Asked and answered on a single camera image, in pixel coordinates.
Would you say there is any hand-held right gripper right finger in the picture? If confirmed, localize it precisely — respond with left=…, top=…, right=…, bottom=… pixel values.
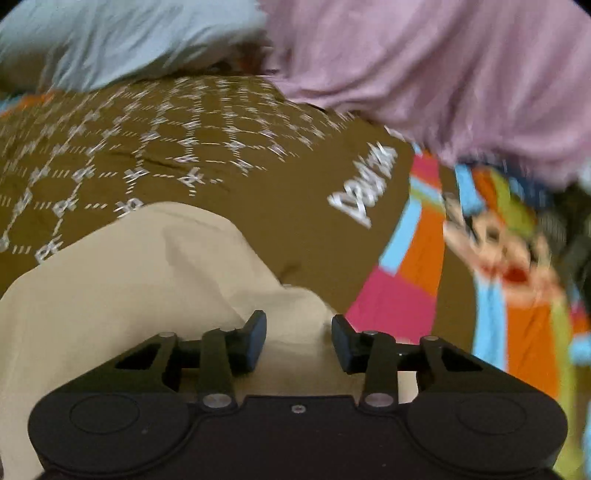
left=331, top=314, right=513, bottom=411

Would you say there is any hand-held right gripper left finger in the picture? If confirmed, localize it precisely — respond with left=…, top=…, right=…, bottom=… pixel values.
left=76, top=310, right=269, bottom=411

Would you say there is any beige zip jacket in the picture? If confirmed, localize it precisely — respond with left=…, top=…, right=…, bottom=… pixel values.
left=0, top=200, right=419, bottom=480

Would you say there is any brown printed blanket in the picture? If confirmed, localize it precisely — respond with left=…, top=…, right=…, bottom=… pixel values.
left=0, top=74, right=591, bottom=462

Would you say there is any dark blue bag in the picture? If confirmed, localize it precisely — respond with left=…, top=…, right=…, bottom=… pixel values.
left=547, top=185, right=591, bottom=278

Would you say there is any pink curtain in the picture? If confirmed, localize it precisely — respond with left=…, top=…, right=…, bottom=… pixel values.
left=259, top=0, right=591, bottom=195

